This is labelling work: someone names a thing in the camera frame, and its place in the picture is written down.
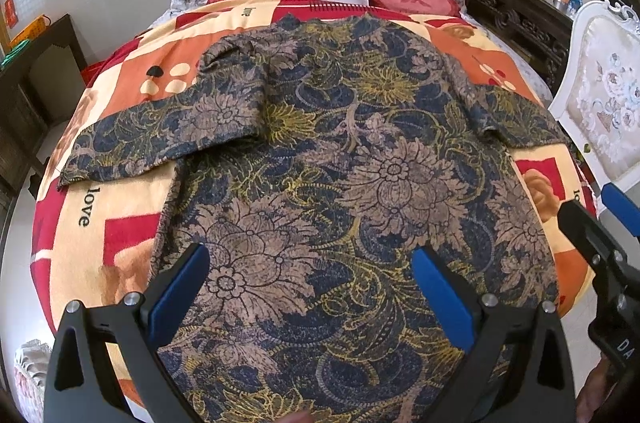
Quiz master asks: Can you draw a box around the dark floral patterned shirt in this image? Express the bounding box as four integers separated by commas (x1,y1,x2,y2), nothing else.
61,16,563,422

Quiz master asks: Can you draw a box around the person's right hand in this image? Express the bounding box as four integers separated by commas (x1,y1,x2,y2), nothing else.
576,355,615,423

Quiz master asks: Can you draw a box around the white ornate upholstered chair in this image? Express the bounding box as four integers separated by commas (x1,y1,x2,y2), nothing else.
549,0,640,192

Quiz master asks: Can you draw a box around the orange red patchwork blanket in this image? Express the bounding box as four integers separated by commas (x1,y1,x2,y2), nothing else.
32,0,593,328

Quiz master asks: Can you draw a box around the dark wooden nightstand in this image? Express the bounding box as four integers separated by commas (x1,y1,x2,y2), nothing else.
1,14,88,198

